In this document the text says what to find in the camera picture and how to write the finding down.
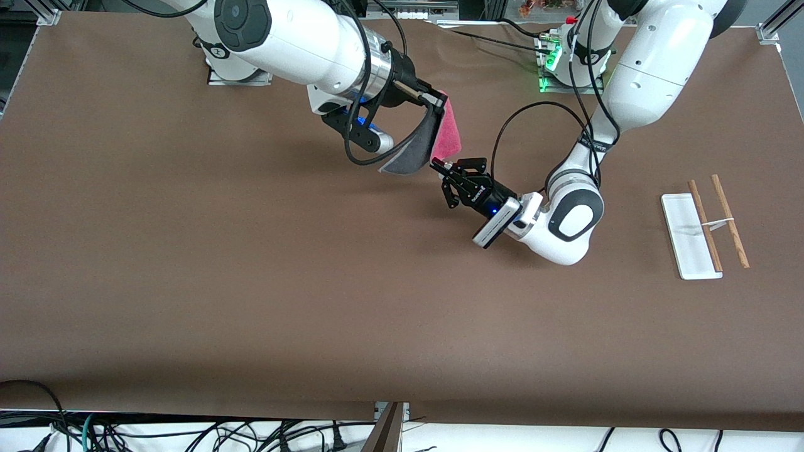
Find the silver metal bracket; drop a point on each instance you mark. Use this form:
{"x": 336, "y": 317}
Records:
{"x": 379, "y": 411}

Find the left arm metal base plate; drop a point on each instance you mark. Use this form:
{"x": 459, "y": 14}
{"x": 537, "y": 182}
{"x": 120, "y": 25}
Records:
{"x": 575, "y": 90}

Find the pink and grey towel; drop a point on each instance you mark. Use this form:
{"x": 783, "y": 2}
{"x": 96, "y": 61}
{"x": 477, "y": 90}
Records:
{"x": 447, "y": 135}

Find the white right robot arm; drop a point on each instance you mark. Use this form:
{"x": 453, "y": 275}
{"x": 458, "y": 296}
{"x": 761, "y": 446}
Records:
{"x": 289, "y": 44}

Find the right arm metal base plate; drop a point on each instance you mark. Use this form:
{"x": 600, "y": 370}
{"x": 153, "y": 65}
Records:
{"x": 251, "y": 80}

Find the colourful background items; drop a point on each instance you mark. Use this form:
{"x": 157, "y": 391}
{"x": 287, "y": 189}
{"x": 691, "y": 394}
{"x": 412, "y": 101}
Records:
{"x": 540, "y": 6}

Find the white power strip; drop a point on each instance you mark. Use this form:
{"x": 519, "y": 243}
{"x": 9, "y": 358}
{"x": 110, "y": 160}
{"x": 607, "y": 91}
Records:
{"x": 411, "y": 14}

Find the aluminium frame post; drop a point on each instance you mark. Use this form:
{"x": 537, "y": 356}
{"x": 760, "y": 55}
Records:
{"x": 769, "y": 31}
{"x": 50, "y": 12}

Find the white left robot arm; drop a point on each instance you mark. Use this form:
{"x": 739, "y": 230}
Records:
{"x": 653, "y": 63}

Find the brown table beam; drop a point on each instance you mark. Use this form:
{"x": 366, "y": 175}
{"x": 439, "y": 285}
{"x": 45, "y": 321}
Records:
{"x": 384, "y": 433}

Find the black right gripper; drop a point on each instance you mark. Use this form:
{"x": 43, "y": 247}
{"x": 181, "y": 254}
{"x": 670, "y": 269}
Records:
{"x": 401, "y": 82}

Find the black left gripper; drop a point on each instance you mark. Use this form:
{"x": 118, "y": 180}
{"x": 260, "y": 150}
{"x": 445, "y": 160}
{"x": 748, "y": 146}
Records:
{"x": 489, "y": 194}

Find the white rack with wooden rods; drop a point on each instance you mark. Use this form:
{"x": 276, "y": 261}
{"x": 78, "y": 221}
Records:
{"x": 691, "y": 251}

